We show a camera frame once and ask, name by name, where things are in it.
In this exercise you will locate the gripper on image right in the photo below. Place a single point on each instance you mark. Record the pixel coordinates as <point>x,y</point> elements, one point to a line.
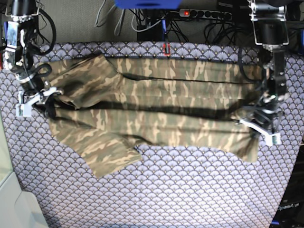
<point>262,120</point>

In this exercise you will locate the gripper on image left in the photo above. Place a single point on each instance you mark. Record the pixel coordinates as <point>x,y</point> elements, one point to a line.
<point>37,91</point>

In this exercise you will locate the camouflage T-shirt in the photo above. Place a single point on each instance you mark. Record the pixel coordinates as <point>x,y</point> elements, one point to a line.
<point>111,105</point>

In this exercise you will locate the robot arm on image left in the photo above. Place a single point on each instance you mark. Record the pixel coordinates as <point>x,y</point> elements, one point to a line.
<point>19,54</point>

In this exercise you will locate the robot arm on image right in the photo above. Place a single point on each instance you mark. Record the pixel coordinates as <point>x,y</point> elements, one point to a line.
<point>270,32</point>

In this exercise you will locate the black OpenArm case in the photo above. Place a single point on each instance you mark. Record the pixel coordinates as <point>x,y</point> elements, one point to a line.
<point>290,213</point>

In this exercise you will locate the purple fan-pattern tablecloth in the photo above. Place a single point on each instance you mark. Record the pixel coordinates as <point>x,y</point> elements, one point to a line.
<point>182,187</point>

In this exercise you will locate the white plastic bin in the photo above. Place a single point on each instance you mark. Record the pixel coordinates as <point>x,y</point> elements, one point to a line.
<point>18,208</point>

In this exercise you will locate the red and black clamp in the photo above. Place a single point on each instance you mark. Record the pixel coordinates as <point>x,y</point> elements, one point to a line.
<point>167,49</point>

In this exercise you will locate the black box under table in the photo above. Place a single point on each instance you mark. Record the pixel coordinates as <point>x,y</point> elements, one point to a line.
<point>153,34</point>

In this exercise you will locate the black power strip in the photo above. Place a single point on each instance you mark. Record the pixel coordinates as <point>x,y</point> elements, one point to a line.
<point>205,14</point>

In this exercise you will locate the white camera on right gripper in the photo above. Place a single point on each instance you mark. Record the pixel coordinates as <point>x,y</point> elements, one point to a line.
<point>24,110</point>

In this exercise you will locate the blue plastic mount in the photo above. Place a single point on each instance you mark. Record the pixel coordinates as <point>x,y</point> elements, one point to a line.
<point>147,4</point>

